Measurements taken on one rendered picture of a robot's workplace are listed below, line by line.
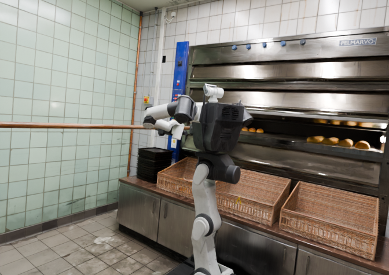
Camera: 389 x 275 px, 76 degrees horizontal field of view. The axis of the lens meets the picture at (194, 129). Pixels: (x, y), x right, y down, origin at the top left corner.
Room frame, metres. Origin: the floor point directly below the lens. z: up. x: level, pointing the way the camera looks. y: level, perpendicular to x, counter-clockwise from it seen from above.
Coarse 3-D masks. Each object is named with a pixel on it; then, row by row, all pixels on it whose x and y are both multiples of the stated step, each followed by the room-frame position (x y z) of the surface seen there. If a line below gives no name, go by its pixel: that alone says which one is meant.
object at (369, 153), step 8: (240, 136) 2.43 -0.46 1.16; (248, 136) 2.39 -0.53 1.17; (256, 136) 2.37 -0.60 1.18; (288, 144) 2.17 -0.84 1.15; (296, 144) 2.14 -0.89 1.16; (304, 144) 2.10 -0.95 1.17; (312, 144) 2.07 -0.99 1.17; (320, 144) 2.08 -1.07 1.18; (344, 152) 1.93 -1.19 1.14; (352, 152) 1.91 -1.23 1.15; (360, 152) 1.88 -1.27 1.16; (368, 152) 1.85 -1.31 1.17; (376, 152) 1.82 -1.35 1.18
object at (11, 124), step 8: (24, 128) 1.18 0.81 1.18; (32, 128) 1.21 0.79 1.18; (40, 128) 1.23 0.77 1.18; (48, 128) 1.27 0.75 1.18; (56, 128) 1.30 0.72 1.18; (64, 128) 1.33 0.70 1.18; (72, 128) 1.37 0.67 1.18; (80, 128) 1.41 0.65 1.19; (88, 128) 1.45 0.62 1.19; (96, 128) 1.49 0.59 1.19; (104, 128) 1.54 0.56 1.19; (112, 128) 1.59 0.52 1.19; (120, 128) 1.64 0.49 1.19; (128, 128) 1.69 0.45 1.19; (136, 128) 1.75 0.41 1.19; (144, 128) 1.82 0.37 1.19; (152, 128) 1.89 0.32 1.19; (184, 128) 2.23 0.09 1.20
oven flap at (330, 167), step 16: (192, 144) 2.75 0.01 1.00; (240, 144) 2.46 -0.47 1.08; (256, 144) 2.37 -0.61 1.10; (240, 160) 2.39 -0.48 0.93; (256, 160) 2.31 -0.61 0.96; (272, 160) 2.24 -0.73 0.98; (288, 160) 2.16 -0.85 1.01; (304, 160) 2.10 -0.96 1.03; (320, 160) 2.04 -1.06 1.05; (336, 160) 1.98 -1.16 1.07; (352, 160) 1.93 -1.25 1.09; (368, 160) 1.87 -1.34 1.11; (320, 176) 2.00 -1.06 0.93; (336, 176) 1.94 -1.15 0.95; (352, 176) 1.88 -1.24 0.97; (368, 176) 1.83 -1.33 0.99
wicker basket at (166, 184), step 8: (184, 160) 2.72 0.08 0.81; (192, 160) 2.72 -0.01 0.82; (168, 168) 2.51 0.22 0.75; (176, 168) 2.62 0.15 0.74; (184, 168) 2.74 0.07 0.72; (192, 168) 2.69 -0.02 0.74; (160, 176) 2.37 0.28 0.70; (168, 176) 2.31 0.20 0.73; (176, 176) 2.63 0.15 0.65; (184, 176) 2.71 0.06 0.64; (192, 176) 2.66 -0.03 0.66; (160, 184) 2.37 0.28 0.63; (168, 184) 2.53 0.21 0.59; (176, 184) 2.26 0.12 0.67; (184, 184) 2.21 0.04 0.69; (176, 192) 2.25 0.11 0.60; (184, 192) 2.20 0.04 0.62
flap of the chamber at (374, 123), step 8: (248, 112) 2.24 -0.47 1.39; (256, 112) 2.20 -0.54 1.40; (264, 112) 2.17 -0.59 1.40; (272, 112) 2.13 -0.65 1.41; (296, 120) 2.17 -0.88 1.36; (304, 120) 2.11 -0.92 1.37; (312, 120) 2.05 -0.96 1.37; (320, 120) 1.99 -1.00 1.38; (328, 120) 1.93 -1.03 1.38; (336, 120) 1.88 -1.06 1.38; (344, 120) 1.83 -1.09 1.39; (352, 120) 1.79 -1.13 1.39; (360, 120) 1.77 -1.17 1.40; (368, 120) 1.74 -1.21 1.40; (376, 120) 1.72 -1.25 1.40; (384, 120) 1.69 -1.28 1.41; (384, 128) 1.83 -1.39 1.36
